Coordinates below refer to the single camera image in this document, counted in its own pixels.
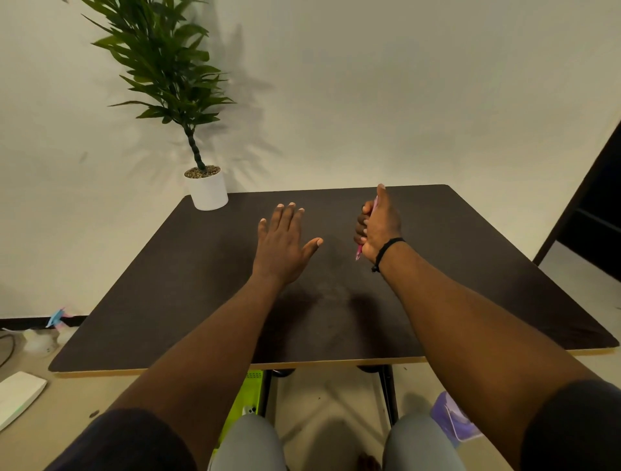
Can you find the person's grey trousers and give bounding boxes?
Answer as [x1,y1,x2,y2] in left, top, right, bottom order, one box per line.
[208,413,467,471]

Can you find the person's right forearm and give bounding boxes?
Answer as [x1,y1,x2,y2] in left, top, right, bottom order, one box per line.
[376,241,602,471]

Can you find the black table leg frame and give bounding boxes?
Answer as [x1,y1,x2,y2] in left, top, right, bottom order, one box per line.
[257,365,399,427]

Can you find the person's left forearm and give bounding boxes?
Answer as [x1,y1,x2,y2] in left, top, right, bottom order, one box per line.
[109,274,287,471]

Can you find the dark brown table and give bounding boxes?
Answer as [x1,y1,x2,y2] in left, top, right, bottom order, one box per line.
[49,184,620,374]

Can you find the white flat device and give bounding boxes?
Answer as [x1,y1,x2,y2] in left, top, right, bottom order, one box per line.
[0,371,48,433]

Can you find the lime green box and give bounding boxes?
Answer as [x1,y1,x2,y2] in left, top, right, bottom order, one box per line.
[210,370,264,466]

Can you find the white round object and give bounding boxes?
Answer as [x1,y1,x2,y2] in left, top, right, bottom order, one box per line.
[22,329,60,357]

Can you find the green artificial plant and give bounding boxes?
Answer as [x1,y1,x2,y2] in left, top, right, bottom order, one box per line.
[80,0,237,173]

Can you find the person's left hand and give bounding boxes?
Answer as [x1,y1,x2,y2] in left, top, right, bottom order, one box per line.
[251,202,324,288]

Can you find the person's right hand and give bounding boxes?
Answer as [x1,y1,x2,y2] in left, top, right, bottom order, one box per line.
[354,184,404,263]

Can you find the pink pen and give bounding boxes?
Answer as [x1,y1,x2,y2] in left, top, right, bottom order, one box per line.
[355,195,379,262]

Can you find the purple plastic bag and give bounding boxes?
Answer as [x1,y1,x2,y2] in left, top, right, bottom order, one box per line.
[430,391,483,448]

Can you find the white plant pot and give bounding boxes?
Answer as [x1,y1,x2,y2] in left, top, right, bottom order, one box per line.
[183,165,229,212]

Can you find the black wrist bracelet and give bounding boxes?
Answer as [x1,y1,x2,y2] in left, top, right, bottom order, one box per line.
[371,237,406,273]

